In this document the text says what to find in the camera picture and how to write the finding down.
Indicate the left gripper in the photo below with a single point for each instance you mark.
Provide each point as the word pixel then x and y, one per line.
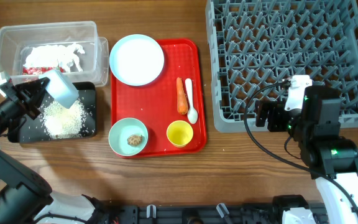
pixel 21 93

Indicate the orange carrot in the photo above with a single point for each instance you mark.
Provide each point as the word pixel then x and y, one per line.
pixel 182 105

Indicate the yellow cup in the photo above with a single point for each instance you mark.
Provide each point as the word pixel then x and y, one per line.
pixel 180 133

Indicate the black tray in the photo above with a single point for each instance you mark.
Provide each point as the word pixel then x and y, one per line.
pixel 32 130

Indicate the red snack wrapper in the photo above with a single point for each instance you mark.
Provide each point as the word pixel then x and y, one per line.
pixel 39 70

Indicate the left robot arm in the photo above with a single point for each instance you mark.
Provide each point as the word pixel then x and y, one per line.
pixel 26 197

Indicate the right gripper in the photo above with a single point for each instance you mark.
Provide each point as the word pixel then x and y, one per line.
pixel 279 115

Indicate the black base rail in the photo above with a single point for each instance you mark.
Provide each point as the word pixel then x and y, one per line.
pixel 282 209

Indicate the red serving tray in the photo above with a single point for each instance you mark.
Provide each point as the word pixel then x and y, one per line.
pixel 155 104

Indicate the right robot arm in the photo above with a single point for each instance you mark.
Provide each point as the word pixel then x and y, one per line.
pixel 310 116

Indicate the large light blue plate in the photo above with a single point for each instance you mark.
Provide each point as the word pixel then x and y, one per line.
pixel 136 60

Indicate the light blue rice bowl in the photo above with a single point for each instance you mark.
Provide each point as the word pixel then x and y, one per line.
pixel 60 88

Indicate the grey dishwasher rack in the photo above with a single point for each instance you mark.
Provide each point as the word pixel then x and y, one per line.
pixel 254 44

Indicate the white spoon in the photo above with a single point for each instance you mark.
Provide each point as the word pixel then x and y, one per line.
pixel 192 114

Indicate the light green bowl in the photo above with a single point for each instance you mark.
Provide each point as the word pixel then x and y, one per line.
pixel 119 133

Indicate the white rice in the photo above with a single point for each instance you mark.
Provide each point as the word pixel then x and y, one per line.
pixel 63 123

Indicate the brown mushroom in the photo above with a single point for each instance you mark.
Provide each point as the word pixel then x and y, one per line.
pixel 134 140

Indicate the white tissue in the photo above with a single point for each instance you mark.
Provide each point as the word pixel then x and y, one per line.
pixel 55 56

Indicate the clear plastic bin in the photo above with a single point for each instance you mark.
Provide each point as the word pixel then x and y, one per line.
pixel 16 43

